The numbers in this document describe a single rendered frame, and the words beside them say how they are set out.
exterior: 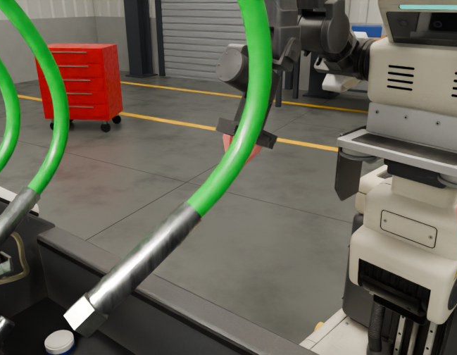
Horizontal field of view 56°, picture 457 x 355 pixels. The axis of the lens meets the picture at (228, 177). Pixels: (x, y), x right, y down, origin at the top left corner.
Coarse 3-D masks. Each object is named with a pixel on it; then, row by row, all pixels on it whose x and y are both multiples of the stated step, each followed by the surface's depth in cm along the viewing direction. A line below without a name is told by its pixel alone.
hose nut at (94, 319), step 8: (80, 304) 24; (88, 304) 24; (72, 312) 24; (80, 312) 24; (88, 312) 24; (96, 312) 24; (72, 320) 24; (80, 320) 24; (88, 320) 24; (96, 320) 24; (104, 320) 25; (80, 328) 24; (88, 328) 24; (96, 328) 25; (88, 336) 24
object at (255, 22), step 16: (240, 0) 23; (256, 0) 23; (256, 16) 23; (256, 32) 24; (256, 48) 24; (256, 64) 25; (272, 64) 25; (256, 80) 25; (256, 96) 25; (256, 112) 26; (240, 128) 26; (256, 128) 26; (240, 144) 26; (224, 160) 26; (240, 160) 26; (224, 176) 26; (208, 192) 26; (224, 192) 26; (208, 208) 26
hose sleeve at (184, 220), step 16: (176, 208) 26; (192, 208) 26; (160, 224) 26; (176, 224) 25; (192, 224) 26; (144, 240) 25; (160, 240) 25; (176, 240) 25; (128, 256) 25; (144, 256) 25; (160, 256) 25; (112, 272) 25; (128, 272) 25; (144, 272) 25; (96, 288) 25; (112, 288) 24; (128, 288) 25; (96, 304) 24; (112, 304) 25
